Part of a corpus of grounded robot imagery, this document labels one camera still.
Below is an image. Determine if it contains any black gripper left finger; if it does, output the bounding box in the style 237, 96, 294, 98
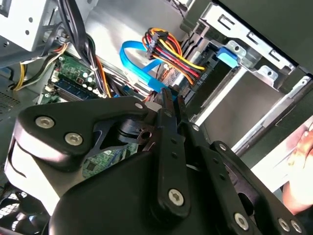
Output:
4, 88, 192, 219

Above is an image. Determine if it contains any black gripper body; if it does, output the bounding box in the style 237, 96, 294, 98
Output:
48, 146, 242, 235

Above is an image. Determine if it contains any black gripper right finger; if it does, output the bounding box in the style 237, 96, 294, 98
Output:
176, 95, 308, 235

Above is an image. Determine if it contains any blue data wire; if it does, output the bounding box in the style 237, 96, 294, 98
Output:
119, 40, 177, 101

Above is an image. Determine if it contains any hard disk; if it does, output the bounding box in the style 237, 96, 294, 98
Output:
184, 46, 291, 149

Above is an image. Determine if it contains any multicoloured power wire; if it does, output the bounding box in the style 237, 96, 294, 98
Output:
142, 27, 208, 86

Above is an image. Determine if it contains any person's hand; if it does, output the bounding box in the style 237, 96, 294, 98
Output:
281, 126, 313, 216

